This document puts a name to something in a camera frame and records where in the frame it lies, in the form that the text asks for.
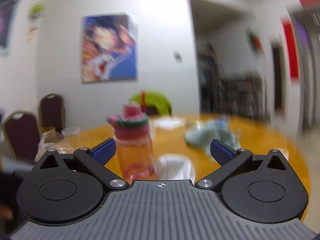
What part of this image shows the white paper towel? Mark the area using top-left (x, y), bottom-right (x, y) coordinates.
top-left (155, 154), bottom-right (196, 183)

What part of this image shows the green quilted jacket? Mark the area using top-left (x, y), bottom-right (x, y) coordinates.
top-left (129, 90), bottom-right (172, 115)

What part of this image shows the pink plastic water bottle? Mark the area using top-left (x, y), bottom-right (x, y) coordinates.
top-left (107, 101), bottom-right (157, 183)

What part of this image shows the teal striped dish cloth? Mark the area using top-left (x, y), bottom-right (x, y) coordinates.
top-left (184, 116), bottom-right (240, 157)

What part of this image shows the white tissue pack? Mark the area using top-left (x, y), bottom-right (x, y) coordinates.
top-left (153, 116), bottom-right (185, 131)

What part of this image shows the red couplet banner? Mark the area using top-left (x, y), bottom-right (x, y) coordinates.
top-left (281, 16), bottom-right (300, 83)

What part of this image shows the maroon banquet chair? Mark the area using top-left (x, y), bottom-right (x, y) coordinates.
top-left (1, 111), bottom-right (41, 161)
top-left (38, 94), bottom-right (66, 132)

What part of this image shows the anime girl wall poster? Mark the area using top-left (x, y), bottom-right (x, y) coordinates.
top-left (81, 14), bottom-right (138, 83)

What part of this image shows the clear plastic cup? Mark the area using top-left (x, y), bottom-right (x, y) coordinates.
top-left (61, 127), bottom-right (81, 152)

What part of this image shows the wedding photo poster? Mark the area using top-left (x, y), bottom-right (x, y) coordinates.
top-left (1, 0), bottom-right (20, 58)

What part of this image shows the grey wall switch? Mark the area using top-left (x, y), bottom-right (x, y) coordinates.
top-left (173, 51), bottom-right (183, 63)

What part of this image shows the green wall hook ornament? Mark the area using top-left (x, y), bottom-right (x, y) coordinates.
top-left (28, 2), bottom-right (45, 21)

